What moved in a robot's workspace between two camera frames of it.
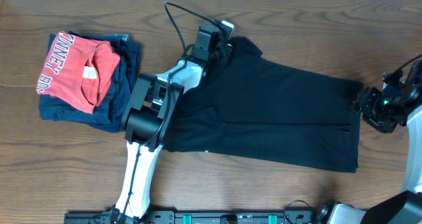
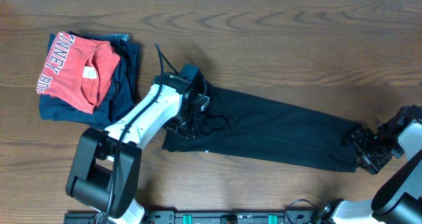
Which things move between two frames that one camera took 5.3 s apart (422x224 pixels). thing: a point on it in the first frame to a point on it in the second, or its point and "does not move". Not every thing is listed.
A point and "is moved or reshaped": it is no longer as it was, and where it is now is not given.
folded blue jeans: x=123 y=37 does not move
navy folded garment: x=109 y=113 does not move
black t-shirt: x=248 y=104 is moved or reshaped
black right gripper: x=364 y=103 to x=368 y=148
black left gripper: x=225 y=49 to x=184 y=128
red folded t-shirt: x=78 y=71 does not move
